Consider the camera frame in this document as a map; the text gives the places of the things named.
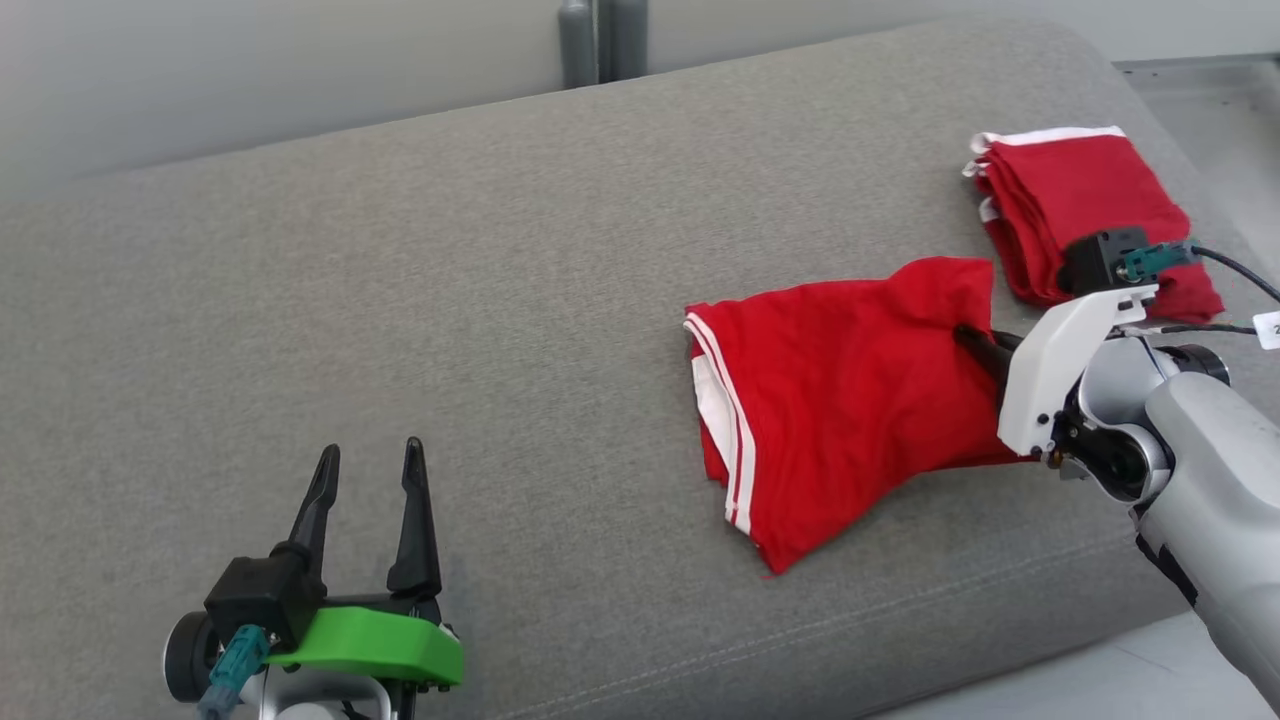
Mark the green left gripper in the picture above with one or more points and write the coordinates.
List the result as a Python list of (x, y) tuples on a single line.
[(390, 640)]

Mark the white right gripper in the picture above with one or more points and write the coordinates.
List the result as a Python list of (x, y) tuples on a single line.
[(1040, 370)]

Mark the red basketball jersey white trim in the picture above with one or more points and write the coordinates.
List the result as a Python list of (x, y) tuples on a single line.
[(850, 400)]

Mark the red shorts with white band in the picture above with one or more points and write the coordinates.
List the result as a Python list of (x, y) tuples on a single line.
[(1070, 190)]

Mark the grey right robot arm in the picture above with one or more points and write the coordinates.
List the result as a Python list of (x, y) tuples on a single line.
[(1220, 500)]

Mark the grey fabric sofa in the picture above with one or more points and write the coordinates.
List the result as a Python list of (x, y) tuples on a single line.
[(400, 300)]

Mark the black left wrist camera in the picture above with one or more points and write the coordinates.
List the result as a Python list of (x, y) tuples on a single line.
[(260, 600)]

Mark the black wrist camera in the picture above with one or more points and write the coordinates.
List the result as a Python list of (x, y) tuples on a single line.
[(1095, 262), (260, 600)]

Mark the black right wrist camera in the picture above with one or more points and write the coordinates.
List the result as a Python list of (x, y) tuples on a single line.
[(1095, 262)]

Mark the grey double metal post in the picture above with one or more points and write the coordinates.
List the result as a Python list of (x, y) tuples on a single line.
[(602, 40)]

